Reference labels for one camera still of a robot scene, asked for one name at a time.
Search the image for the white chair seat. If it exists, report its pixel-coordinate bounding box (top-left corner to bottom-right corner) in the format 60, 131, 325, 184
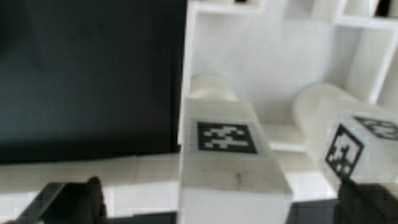
185, 0, 398, 152

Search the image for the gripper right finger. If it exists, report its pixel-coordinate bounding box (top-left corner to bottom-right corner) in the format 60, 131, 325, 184
332, 179, 398, 224

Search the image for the white U-shaped fence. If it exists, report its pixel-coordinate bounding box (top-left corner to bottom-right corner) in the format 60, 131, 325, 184
0, 151, 336, 222

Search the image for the white chair leg with tag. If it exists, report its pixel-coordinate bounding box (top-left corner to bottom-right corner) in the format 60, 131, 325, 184
293, 83, 398, 186

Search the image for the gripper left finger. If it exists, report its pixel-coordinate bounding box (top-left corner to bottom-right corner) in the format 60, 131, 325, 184
16, 177, 106, 224

